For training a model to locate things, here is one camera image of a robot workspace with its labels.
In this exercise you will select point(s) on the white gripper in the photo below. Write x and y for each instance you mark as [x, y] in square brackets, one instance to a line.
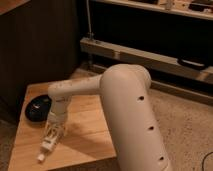
[57, 121]

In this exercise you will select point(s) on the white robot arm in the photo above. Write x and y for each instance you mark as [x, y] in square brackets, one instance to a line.
[123, 91]

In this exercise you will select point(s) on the upper wooden shelf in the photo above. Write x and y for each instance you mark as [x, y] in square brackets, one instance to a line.
[177, 7]

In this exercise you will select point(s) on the grey metal beam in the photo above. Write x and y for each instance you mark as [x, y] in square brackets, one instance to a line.
[147, 59]

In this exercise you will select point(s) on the wooden table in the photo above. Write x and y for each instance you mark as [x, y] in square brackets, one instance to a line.
[87, 139]

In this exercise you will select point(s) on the black ceramic bowl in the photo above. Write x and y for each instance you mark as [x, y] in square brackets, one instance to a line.
[38, 108]

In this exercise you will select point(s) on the white plastic bottle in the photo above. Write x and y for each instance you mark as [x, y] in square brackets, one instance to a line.
[47, 146]

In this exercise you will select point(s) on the metal vertical pole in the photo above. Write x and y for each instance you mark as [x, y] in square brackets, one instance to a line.
[90, 32]

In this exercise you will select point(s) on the black handle on beam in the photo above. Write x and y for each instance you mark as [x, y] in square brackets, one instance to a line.
[191, 65]

